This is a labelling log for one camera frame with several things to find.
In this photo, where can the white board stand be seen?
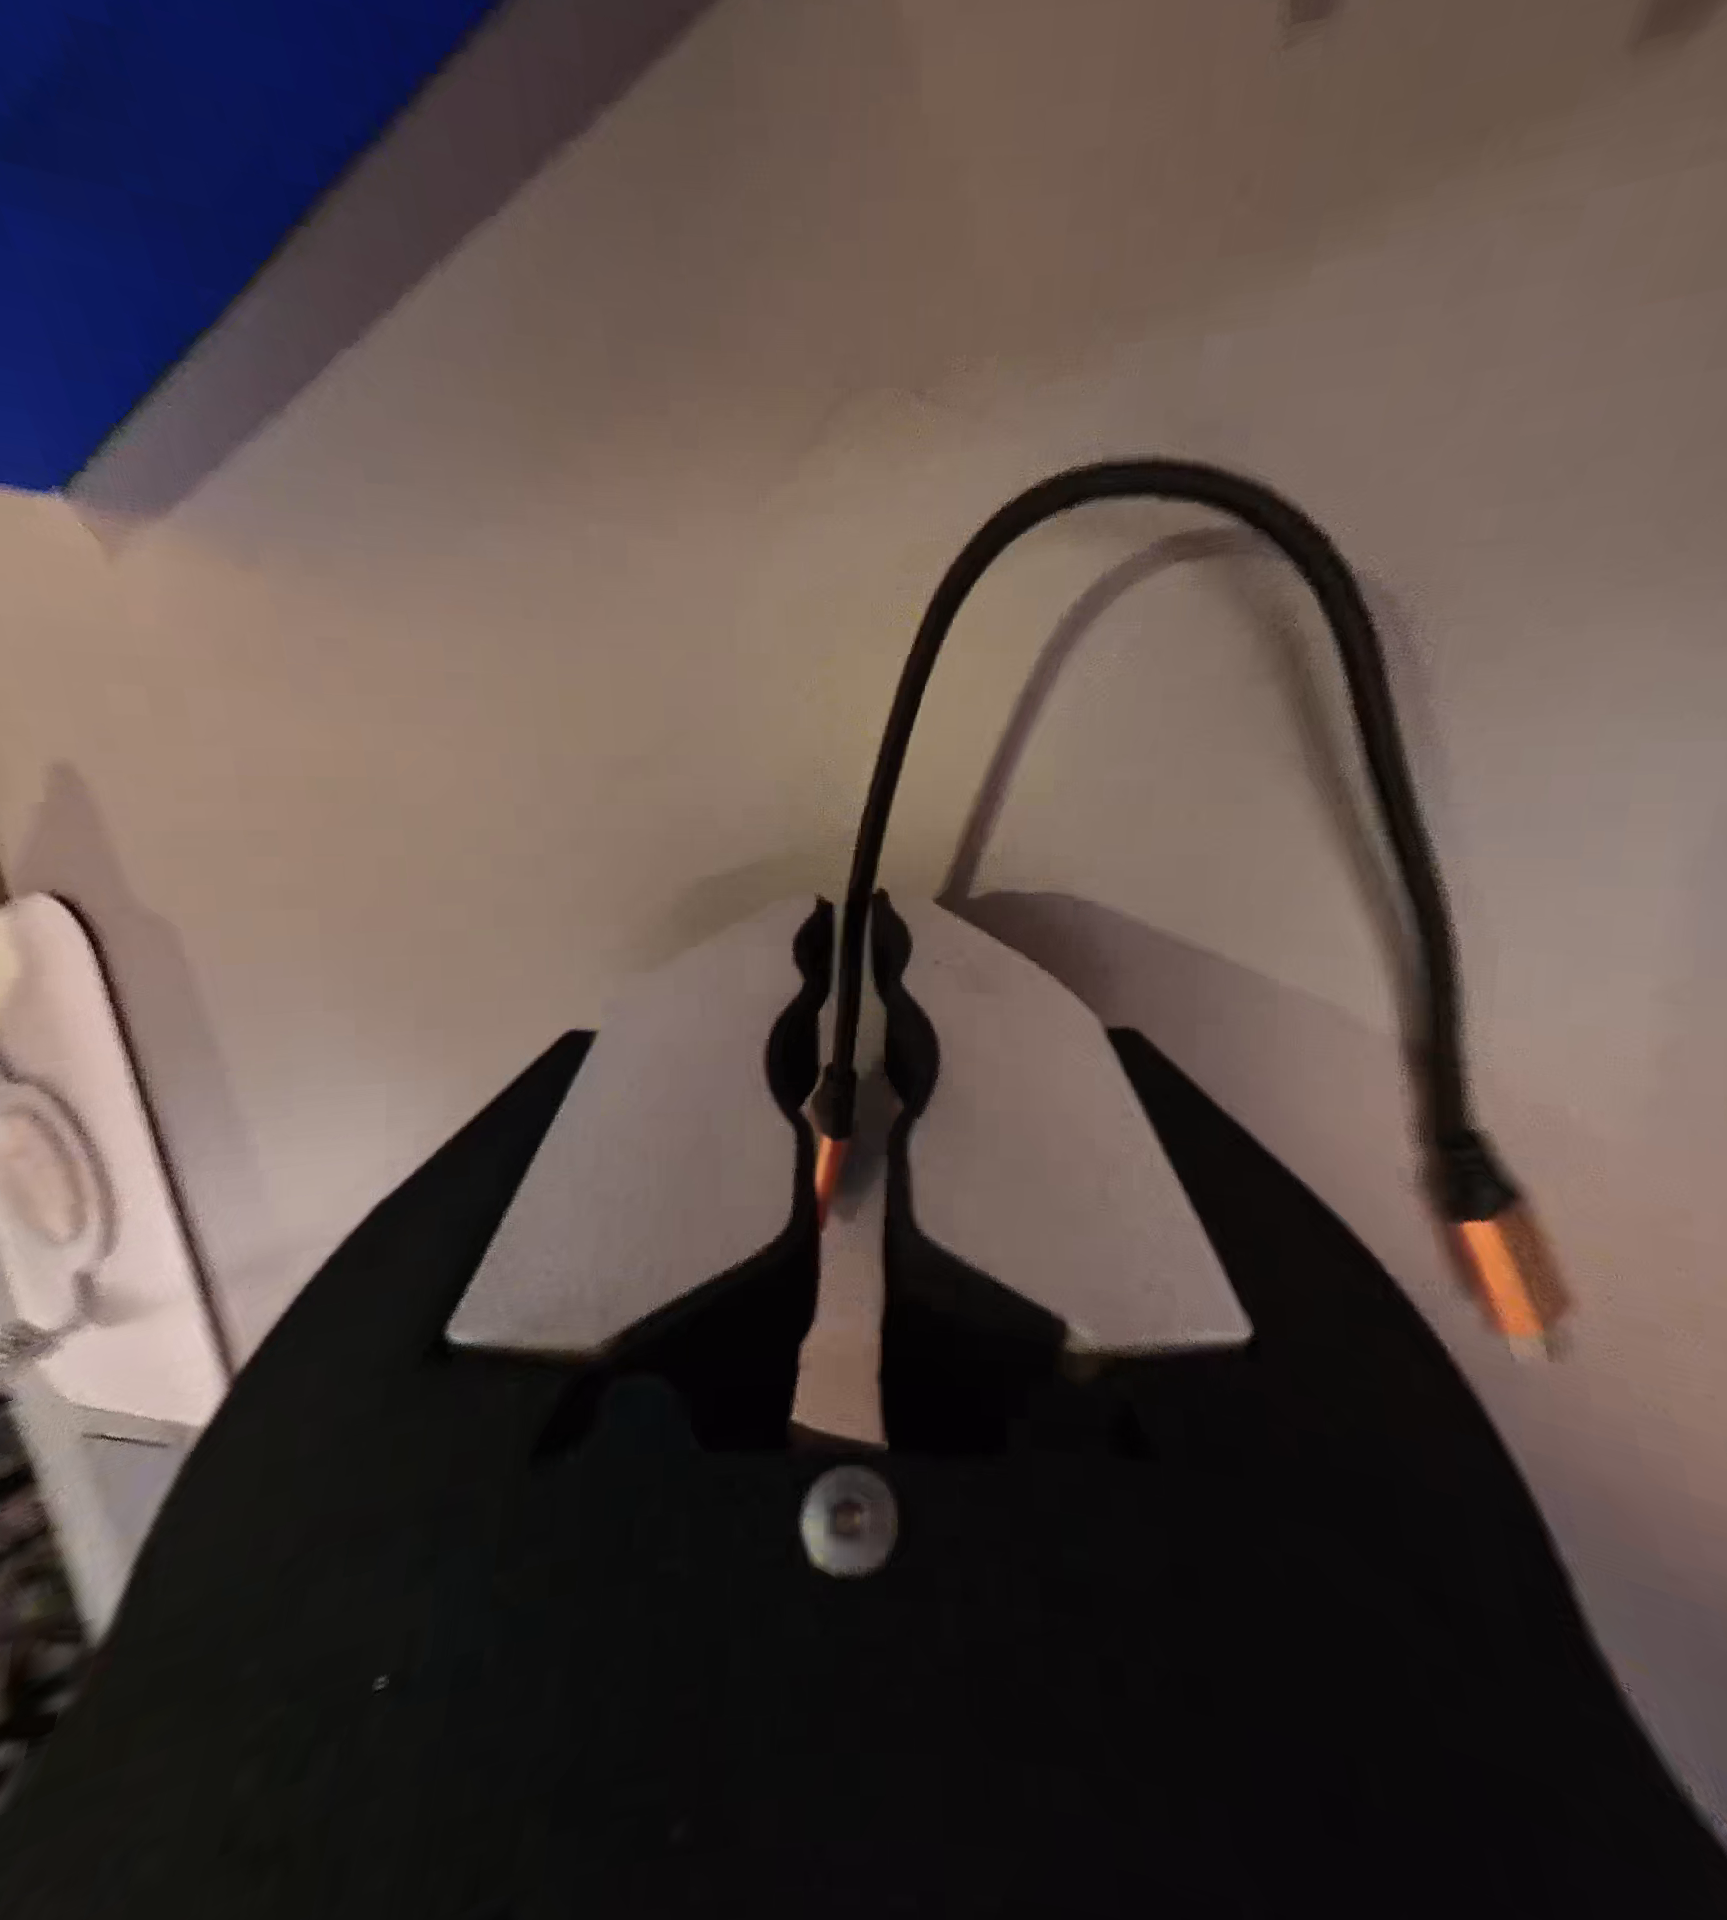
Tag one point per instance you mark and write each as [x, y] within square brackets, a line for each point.
[38, 1170]

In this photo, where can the blue storage bin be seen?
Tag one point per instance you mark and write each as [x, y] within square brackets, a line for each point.
[128, 194]

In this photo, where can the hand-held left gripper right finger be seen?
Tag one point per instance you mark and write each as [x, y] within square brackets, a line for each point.
[1058, 1154]

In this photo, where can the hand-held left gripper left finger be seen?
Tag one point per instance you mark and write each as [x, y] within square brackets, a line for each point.
[654, 1154]

